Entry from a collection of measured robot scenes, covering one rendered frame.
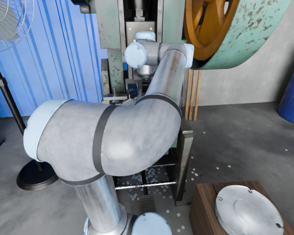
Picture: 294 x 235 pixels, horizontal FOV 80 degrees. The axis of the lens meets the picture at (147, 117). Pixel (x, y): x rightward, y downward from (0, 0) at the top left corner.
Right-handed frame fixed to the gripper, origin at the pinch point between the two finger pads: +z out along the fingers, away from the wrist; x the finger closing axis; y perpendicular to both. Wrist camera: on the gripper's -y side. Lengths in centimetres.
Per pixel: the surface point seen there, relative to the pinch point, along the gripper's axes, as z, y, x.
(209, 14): -40, 31, -37
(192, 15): -39, 57, -37
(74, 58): 5, 142, 65
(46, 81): 31, 144, 104
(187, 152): 29.0, 3.0, -24.3
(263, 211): 41, -29, -54
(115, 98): 4.8, 31.0, 16.2
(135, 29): -34.3, 24.5, 2.6
